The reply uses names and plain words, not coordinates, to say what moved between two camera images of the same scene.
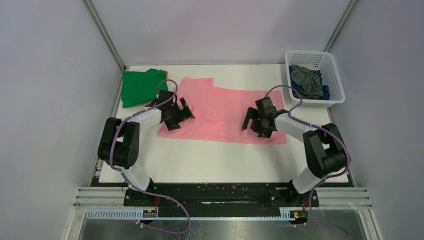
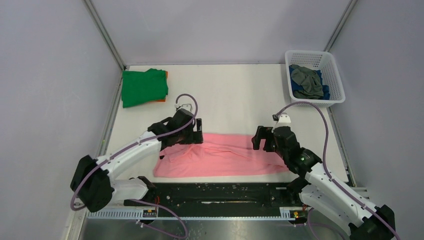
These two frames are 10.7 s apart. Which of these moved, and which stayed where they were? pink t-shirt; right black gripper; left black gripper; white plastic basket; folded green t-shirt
Moved: left black gripper; pink t-shirt; right black gripper
Stayed: white plastic basket; folded green t-shirt
